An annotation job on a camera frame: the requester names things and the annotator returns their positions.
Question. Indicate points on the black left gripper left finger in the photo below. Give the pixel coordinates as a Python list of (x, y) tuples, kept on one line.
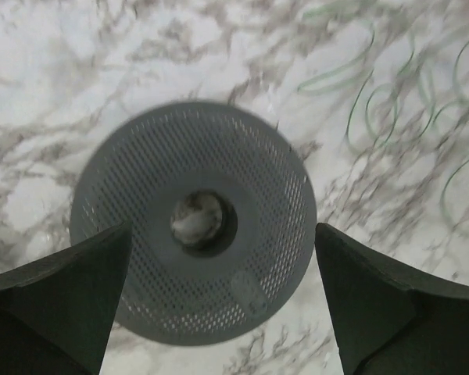
[(56, 313)]

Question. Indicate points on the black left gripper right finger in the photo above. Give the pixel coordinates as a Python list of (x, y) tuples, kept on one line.
[(388, 317)]

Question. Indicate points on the black cable spool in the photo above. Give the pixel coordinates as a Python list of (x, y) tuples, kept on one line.
[(222, 213)]

